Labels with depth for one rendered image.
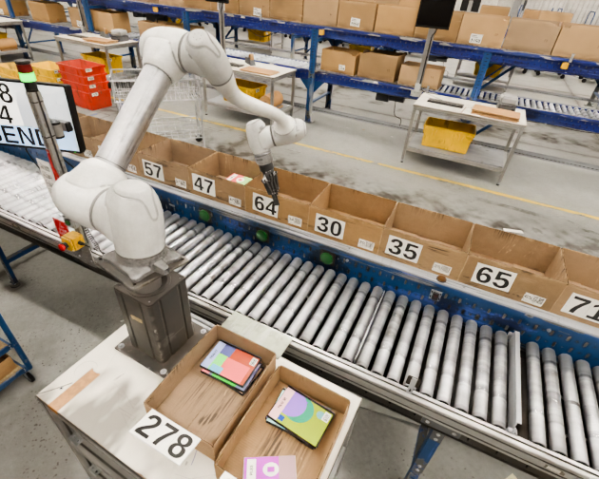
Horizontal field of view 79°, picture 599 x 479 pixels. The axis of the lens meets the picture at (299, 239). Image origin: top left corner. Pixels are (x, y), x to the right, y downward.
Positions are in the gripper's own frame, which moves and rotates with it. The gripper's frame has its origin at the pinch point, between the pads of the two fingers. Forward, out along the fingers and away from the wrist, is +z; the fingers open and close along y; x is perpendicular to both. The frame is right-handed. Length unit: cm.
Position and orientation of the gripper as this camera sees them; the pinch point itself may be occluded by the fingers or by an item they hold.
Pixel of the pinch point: (276, 199)
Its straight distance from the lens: 195.7
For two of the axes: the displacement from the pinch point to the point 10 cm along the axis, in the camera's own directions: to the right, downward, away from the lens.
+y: -4.4, 5.1, -7.4
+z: 2.4, 8.6, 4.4
